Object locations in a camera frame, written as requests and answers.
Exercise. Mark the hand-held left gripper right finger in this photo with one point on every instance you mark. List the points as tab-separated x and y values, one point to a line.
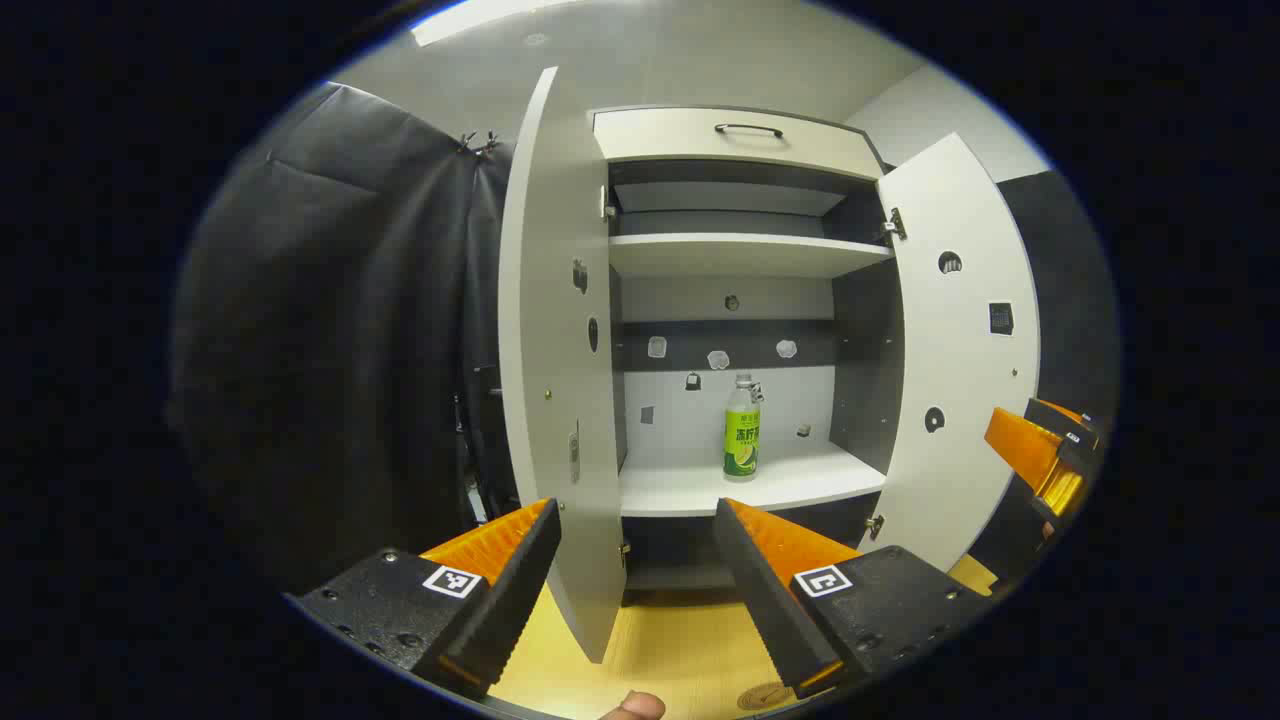
765	600

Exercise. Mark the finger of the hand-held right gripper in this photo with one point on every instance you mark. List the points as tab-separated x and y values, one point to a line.
1020	445

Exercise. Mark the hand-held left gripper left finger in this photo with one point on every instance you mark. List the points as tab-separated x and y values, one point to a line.
510	610

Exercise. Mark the white cabinet door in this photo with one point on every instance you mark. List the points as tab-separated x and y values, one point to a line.
960	350
545	300

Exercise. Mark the green label plastic bottle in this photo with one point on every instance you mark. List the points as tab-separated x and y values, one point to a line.
741	440

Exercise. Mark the white and grey cabinet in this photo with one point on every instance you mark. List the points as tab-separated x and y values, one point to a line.
700	420

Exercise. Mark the metal door hinge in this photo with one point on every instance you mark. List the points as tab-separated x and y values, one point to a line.
875	525
895	225
607	205

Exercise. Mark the white cabinet shelf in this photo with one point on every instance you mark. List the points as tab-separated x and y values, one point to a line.
740	255

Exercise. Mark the white cabinet drawer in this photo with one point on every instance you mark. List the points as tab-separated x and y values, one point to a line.
680	135

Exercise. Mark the black backdrop cloth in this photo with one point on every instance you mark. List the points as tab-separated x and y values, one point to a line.
330	350

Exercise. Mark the ceiling light panel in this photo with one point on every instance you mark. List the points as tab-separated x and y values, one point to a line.
470	18

